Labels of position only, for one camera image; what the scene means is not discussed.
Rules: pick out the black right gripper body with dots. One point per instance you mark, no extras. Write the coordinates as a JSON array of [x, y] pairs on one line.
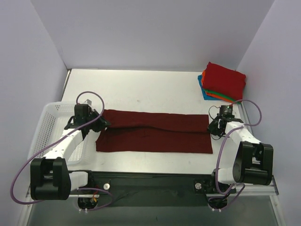
[[214, 125]]

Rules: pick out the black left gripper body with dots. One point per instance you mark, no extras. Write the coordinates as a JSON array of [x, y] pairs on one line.
[[98, 122]]

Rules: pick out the dark maroon t-shirt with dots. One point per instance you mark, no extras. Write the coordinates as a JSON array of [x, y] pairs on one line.
[[154, 132]]

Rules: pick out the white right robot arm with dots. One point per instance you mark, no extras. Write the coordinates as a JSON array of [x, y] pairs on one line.
[[253, 163]]

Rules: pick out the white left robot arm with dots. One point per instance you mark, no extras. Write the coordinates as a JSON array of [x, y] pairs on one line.
[[49, 175]]

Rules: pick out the white plastic basket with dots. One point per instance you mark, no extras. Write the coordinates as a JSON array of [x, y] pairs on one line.
[[50, 127]]

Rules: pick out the folded orange t-shirt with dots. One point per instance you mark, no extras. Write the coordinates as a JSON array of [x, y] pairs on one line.
[[203, 75]]

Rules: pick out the folded green t-shirt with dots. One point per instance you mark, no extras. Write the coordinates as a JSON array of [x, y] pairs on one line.
[[220, 96]]

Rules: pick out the folded blue t-shirt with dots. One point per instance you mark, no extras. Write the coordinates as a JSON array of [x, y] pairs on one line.
[[205, 96]]

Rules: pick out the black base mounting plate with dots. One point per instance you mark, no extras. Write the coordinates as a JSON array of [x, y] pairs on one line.
[[120, 189]]

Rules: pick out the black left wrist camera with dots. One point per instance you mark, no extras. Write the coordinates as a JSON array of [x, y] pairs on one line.
[[82, 110]]

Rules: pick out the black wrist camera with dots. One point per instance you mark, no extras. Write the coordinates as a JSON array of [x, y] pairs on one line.
[[82, 110], [226, 111]]

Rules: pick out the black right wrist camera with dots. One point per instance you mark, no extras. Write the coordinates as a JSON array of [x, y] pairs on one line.
[[226, 111]]

